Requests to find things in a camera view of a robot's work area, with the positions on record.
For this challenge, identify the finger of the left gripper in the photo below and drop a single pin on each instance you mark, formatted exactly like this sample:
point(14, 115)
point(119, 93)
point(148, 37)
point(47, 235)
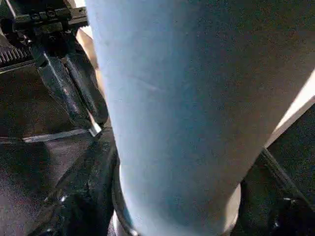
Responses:
point(91, 98)

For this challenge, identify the black mat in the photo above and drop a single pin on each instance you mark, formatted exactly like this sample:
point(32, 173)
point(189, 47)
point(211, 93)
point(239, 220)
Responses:
point(24, 98)

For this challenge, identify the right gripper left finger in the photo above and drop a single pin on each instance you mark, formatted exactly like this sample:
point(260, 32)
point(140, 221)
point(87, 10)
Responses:
point(81, 196)

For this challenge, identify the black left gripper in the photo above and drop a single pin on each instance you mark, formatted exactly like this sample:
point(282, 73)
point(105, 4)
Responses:
point(32, 29)

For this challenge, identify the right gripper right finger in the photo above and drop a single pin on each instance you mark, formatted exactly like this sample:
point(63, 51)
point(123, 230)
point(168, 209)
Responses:
point(275, 196)

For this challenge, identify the white plastic table leg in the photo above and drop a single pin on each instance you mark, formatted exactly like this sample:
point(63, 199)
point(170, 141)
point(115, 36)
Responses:
point(172, 98)

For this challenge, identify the white plastic table top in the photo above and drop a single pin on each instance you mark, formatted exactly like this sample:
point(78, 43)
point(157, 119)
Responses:
point(295, 103)

